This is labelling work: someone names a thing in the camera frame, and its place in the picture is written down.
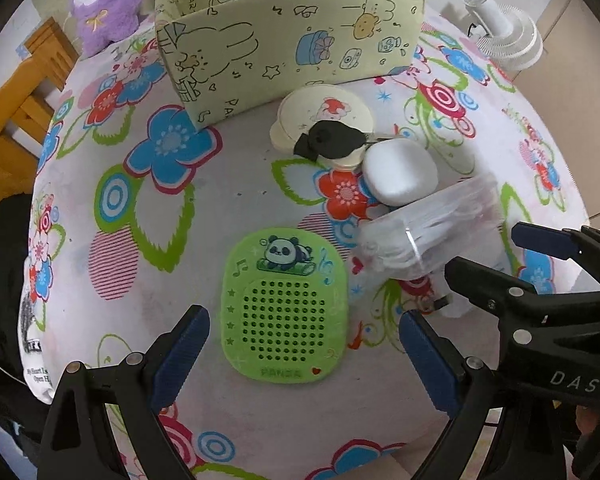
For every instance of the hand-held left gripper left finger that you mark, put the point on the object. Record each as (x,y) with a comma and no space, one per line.
(185,355)

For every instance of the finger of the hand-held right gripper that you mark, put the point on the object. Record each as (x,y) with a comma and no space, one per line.
(485,282)
(542,241)

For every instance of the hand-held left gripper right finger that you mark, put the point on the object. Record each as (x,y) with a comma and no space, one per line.
(425,365)

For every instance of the green panda speaker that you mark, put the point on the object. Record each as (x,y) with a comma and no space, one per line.
(285,320)

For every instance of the white rounded case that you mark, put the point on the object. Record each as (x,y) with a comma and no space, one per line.
(400,170)

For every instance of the black car key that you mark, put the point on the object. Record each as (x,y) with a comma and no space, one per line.
(330,137)

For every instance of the cream round bear-print case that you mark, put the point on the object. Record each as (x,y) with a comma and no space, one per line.
(305,110)

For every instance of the yellow-green printed storage box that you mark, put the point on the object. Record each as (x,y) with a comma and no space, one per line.
(280,45)

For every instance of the white printed bag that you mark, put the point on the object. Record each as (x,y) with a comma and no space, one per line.
(32,355)

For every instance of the floral tablecloth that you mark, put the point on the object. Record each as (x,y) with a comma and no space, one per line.
(240,200)

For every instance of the black cloth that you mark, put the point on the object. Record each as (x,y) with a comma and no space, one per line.
(0,270)

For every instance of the white desk fan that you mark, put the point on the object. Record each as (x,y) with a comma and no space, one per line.
(510,35)

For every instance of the orange wooden furniture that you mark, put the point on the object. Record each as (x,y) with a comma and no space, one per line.
(10,110)

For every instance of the purple plush toy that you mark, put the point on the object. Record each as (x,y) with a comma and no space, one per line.
(105,5)

